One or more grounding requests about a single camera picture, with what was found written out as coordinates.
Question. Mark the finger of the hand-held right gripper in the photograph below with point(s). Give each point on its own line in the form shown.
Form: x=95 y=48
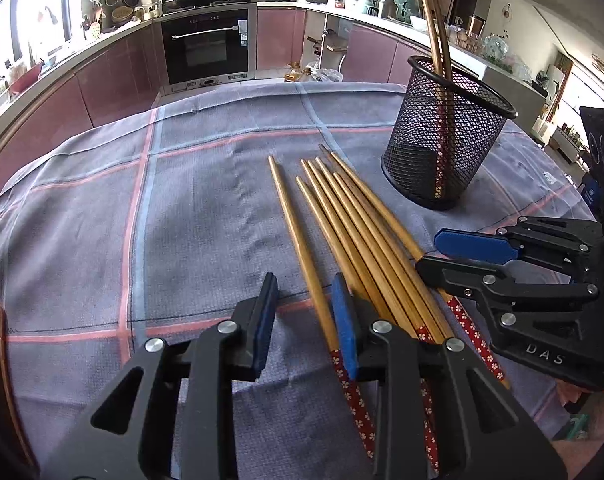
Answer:
x=456 y=280
x=471 y=245

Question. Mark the wooden chopstick red patterned end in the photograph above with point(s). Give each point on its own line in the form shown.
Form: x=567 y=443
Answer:
x=446 y=55
x=434 y=55

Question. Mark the yellow oil bottle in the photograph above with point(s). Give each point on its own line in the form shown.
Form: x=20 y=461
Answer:
x=297 y=74

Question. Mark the pink kitchen cabinets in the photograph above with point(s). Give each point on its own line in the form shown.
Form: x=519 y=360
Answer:
x=112 y=80

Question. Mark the black built-in oven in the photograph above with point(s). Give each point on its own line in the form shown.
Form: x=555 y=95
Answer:
x=207 y=50

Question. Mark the red basin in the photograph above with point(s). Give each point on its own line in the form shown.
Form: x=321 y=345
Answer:
x=24 y=77

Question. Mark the grey plaid tablecloth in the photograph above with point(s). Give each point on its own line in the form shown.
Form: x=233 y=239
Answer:
x=207 y=210

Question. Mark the clear plastic bag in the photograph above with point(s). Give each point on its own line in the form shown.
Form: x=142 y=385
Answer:
x=328 y=75

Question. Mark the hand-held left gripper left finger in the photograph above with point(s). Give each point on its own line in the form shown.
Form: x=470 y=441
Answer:
x=267 y=310

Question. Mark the bunch of wooden chopsticks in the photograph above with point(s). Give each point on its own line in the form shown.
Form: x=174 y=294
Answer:
x=362 y=240

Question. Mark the person's right hand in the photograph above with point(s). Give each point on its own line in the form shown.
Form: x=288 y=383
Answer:
x=576 y=395

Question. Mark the black mesh utensil holder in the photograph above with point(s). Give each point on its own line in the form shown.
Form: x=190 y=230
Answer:
x=461 y=150

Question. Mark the kitchen window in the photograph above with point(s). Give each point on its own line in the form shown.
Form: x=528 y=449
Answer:
x=32 y=5

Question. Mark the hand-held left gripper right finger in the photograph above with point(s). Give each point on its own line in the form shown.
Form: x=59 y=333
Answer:
x=344 y=330

